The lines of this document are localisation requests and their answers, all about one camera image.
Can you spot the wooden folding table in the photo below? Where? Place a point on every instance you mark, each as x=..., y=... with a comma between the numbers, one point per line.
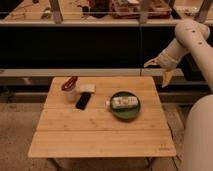
x=64, y=131

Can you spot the clear plastic bottle white label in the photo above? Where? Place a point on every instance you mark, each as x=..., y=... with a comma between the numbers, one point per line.
x=122, y=102

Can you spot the white fabric-covered gripper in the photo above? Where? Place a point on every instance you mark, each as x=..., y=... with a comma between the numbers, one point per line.
x=168, y=59

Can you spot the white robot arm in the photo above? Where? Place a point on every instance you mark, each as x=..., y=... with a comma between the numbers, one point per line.
x=191, y=38

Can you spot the red object in cup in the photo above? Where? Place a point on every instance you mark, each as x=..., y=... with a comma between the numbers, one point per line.
x=69, y=83

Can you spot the long metal shelf bench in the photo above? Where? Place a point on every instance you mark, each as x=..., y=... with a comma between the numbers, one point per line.
x=43, y=38

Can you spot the green bowl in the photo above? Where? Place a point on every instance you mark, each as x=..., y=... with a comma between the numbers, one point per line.
x=127, y=113

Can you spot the white cup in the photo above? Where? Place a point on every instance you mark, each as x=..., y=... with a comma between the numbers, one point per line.
x=71, y=94

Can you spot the black smartphone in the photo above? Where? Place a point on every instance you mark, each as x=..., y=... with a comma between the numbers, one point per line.
x=83, y=100

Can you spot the white sponge block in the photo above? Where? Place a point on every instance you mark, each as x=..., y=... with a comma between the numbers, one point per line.
x=90, y=88

